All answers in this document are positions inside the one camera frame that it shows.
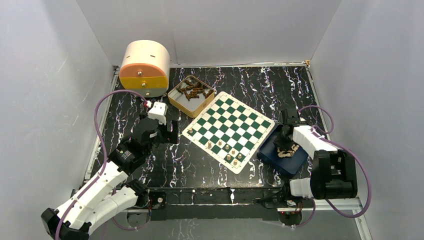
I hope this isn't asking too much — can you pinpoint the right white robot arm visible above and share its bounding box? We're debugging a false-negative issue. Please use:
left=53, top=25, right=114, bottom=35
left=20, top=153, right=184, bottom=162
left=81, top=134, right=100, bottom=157
left=273, top=108, right=358, bottom=207

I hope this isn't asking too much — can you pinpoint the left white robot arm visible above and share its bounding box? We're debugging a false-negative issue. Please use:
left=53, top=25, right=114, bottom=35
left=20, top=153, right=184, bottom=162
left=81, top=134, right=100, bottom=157
left=41, top=117, right=179, bottom=240

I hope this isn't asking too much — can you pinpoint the pile of light chess pieces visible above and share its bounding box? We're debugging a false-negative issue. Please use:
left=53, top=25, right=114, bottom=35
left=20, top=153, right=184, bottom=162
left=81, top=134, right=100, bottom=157
left=277, top=144, right=300, bottom=158

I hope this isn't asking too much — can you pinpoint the pile of dark chess pieces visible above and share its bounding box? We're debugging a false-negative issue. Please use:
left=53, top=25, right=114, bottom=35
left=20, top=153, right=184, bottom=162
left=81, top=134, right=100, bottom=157
left=176, top=80, right=215, bottom=101

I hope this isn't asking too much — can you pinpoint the green white chess board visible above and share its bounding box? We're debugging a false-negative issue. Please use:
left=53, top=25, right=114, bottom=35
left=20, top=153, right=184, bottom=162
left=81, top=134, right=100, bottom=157
left=182, top=92, right=276, bottom=174

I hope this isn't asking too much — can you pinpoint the dark blue tray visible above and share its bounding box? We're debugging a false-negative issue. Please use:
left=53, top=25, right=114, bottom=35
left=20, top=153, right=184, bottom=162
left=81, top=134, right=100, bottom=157
left=256, top=124, right=309, bottom=179

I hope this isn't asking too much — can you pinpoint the tan square tin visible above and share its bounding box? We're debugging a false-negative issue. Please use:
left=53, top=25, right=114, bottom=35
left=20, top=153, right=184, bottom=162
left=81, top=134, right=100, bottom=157
left=167, top=75, right=216, bottom=119

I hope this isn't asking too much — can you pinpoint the cream round drawer box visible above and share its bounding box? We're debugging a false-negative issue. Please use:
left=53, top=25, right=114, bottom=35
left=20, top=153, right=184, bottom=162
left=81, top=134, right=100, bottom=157
left=119, top=40, right=171, bottom=98

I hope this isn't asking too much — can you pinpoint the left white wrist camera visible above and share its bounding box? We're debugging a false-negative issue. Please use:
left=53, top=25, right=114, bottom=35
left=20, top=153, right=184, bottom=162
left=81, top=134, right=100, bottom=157
left=147, top=101, right=168, bottom=125

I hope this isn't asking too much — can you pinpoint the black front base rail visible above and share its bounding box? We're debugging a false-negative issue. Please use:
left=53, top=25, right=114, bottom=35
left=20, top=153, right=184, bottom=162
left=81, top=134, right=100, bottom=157
left=149, top=187, right=288, bottom=221

